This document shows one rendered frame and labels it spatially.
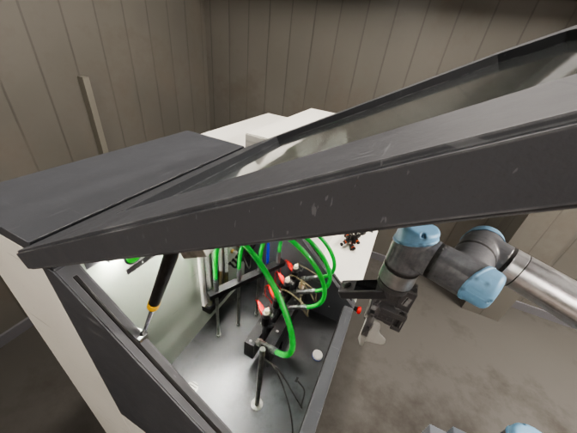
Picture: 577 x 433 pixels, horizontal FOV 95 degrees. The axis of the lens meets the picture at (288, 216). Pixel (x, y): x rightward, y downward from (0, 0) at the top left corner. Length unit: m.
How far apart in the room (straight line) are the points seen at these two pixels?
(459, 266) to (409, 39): 2.08
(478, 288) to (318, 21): 2.34
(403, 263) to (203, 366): 0.83
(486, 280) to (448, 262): 0.06
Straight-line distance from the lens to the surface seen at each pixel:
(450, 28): 2.47
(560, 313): 0.71
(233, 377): 1.13
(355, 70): 2.51
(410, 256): 0.57
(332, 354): 1.07
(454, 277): 0.56
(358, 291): 0.68
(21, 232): 0.70
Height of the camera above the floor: 1.85
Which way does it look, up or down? 33 degrees down
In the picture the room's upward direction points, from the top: 8 degrees clockwise
